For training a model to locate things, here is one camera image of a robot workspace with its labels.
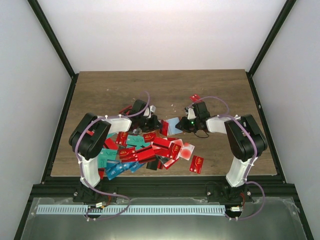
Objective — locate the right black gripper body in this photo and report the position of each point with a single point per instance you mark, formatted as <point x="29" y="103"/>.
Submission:
<point x="192" y="127"/>

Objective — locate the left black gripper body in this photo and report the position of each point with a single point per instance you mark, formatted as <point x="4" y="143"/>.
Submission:
<point x="147" y="125"/>

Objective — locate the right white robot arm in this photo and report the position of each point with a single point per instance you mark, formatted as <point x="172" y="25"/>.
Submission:
<point x="246" y="140"/>

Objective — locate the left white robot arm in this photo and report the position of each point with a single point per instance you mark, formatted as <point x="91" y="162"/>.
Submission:
<point x="89" y="137"/>

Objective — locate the red gold card upper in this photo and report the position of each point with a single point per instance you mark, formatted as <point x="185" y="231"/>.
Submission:
<point x="149" y="137"/>

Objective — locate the teal VIP card centre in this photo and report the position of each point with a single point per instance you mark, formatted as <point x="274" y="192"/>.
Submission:
<point x="137" y="141"/>

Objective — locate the lone red card far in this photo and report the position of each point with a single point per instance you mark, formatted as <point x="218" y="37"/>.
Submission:
<point x="194" y="98"/>

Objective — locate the white red circle card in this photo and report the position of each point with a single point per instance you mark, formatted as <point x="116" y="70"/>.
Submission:
<point x="186" y="151"/>

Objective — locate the red gold VIP card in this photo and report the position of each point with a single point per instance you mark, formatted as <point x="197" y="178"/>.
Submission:
<point x="128" y="155"/>

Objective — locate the red VIP card right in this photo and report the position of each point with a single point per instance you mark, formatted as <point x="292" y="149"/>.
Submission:
<point x="196" y="164"/>

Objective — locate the teal card left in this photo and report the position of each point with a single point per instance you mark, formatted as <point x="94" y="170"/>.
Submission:
<point x="107" y="158"/>

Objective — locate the blue card front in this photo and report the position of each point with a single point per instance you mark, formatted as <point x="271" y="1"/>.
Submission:
<point x="117" y="169"/>

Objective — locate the light blue slotted strip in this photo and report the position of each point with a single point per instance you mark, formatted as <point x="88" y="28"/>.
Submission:
<point x="202" y="210"/>

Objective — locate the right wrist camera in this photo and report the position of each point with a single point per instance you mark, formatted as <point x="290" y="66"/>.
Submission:
<point x="190" y="114"/>

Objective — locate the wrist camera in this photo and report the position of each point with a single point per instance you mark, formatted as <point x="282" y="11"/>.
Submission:
<point x="190" y="114"/>
<point x="150" y="110"/>

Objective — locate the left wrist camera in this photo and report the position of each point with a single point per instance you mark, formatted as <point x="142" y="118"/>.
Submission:
<point x="150" y="110"/>

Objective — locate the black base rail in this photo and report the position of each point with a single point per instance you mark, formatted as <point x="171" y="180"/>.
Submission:
<point x="215" y="188"/>

